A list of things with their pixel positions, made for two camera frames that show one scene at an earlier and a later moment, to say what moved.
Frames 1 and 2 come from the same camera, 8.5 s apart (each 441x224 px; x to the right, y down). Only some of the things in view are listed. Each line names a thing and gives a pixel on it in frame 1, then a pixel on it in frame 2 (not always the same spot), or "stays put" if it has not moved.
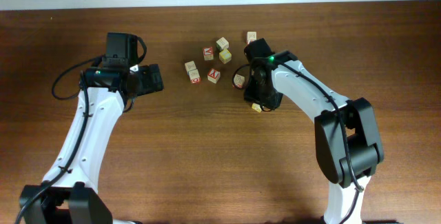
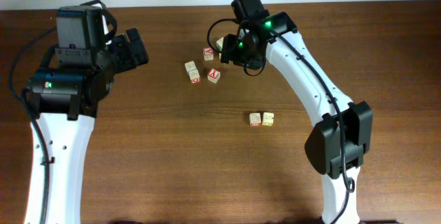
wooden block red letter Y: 213,75 stays put
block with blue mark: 190,66 stays put
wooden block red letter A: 208,53 stays put
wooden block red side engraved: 238,80 to 255,119
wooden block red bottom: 194,76 stays put
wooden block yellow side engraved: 256,107 to 268,118
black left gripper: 151,78 to 131,60
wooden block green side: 222,43 stays put
